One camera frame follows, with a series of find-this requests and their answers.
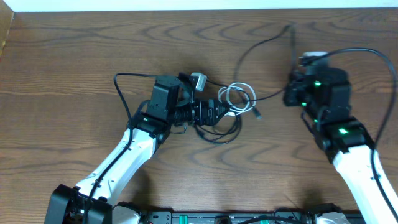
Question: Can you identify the white usb cable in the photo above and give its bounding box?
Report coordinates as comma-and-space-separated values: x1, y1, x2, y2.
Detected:
217, 82, 257, 116

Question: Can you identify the black usb cable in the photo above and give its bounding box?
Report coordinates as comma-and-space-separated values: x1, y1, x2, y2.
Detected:
194, 79, 243, 145
233, 24, 298, 121

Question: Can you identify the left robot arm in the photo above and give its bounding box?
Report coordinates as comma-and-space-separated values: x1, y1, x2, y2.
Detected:
45, 73, 230, 223

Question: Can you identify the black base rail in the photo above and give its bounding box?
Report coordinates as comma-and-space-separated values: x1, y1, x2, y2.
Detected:
140, 211, 315, 224

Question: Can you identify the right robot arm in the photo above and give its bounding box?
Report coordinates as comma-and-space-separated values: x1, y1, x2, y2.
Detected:
283, 67, 397, 223

